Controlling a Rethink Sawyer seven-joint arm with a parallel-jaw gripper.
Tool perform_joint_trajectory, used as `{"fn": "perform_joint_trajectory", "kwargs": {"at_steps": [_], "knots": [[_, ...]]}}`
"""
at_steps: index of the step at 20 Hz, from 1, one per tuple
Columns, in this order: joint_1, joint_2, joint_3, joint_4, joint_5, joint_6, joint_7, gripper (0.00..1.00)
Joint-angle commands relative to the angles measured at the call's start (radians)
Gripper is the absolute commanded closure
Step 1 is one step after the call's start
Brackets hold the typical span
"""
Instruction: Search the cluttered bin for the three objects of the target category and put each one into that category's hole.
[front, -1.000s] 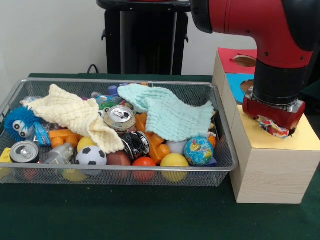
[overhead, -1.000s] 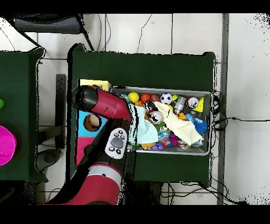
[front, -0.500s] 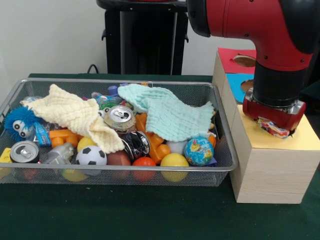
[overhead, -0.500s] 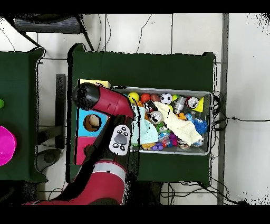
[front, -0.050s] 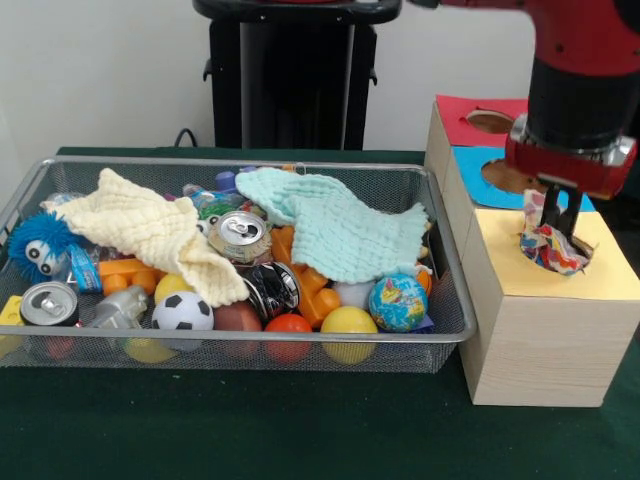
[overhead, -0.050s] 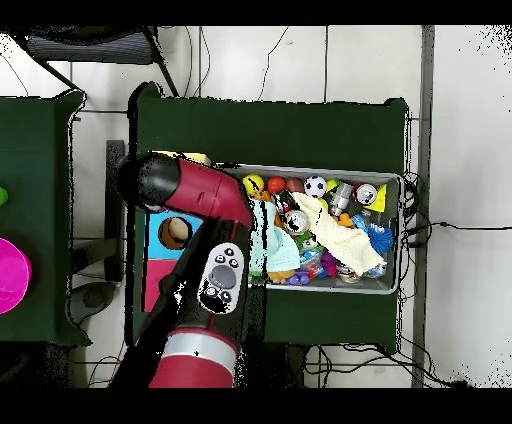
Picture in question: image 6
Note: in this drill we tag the cream waffle cloth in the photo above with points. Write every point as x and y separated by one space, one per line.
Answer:
344 240

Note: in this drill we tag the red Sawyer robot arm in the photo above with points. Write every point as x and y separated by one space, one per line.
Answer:
200 188

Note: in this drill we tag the wooden box with three holes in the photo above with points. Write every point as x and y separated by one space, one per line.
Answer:
154 240

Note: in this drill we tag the yellow ball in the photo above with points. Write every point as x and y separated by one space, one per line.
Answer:
254 185

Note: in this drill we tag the crushed black drink can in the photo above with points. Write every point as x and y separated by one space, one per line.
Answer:
283 200

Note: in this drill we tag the orange ball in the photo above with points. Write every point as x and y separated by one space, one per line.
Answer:
276 184

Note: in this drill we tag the mint green waffle cloth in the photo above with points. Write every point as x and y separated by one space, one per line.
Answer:
284 250

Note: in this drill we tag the brown football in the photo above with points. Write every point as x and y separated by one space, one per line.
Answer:
294 184

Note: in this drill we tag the small soccer ball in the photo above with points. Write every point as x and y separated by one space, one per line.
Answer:
315 186

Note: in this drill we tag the silver top drink can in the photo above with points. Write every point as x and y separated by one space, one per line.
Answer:
364 194

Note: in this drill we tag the blue spiky toy with eyes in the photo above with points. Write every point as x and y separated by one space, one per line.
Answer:
380 238

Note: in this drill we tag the black upright panel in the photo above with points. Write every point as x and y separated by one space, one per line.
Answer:
114 240

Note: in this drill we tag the dark grey oval base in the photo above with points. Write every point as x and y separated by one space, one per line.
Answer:
94 298

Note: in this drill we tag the dark green side tablecloth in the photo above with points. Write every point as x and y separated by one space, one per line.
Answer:
36 160

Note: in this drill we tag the black mesh chair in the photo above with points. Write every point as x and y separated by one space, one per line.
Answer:
92 48

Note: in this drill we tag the pink round disc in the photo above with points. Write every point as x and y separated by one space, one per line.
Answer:
12 276

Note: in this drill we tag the small green object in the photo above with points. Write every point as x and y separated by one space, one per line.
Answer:
2 196

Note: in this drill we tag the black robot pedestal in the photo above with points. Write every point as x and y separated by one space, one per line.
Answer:
284 364

